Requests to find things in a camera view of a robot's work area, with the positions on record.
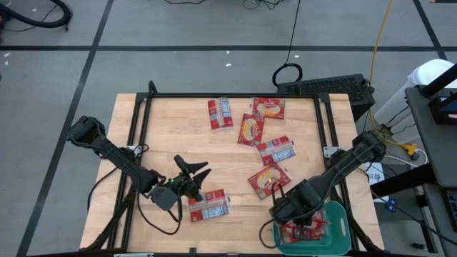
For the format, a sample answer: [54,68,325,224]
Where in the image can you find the thick black hose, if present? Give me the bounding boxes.
[0,0,72,31]

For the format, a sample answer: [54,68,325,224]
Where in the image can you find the white cable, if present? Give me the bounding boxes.
[383,148,429,167]

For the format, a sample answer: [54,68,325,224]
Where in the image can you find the white plastic bin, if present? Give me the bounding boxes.
[373,59,457,126]

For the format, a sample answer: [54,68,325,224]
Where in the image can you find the black arm base cable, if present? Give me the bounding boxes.
[86,164,121,213]

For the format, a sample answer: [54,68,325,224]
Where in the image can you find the grey side desk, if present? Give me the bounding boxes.
[404,85,457,188]

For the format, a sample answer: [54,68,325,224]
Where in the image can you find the black pole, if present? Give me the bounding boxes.
[421,62,457,99]

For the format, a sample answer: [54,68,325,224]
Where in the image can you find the black desk crossbar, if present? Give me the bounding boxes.
[370,163,438,199]

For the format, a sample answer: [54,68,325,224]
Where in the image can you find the dark keyboard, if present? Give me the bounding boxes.
[444,188,457,233]

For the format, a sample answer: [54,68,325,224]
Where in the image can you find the black cable tangle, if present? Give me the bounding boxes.
[242,0,286,11]

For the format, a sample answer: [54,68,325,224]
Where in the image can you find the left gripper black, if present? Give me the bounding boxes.
[167,154,212,201]

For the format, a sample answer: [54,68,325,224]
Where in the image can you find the black metal table frame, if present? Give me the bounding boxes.
[82,80,385,257]

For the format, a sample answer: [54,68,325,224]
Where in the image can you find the black perforated equipment case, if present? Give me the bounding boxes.
[276,73,376,122]

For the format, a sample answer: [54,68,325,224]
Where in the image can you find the black hanging power cable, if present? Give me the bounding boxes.
[271,0,303,89]

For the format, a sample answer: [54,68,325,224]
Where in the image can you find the teal plastic basket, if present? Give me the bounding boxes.
[271,200,353,257]

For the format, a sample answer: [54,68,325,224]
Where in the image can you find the yellow power plug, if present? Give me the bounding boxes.
[399,141,418,158]

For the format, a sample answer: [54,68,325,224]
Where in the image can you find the black device with blue screen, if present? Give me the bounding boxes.
[428,96,457,126]

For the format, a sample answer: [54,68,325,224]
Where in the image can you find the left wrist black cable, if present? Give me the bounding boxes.
[137,192,184,236]

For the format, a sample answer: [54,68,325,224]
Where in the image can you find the white printed paper sheet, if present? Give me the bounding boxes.
[367,162,386,193]

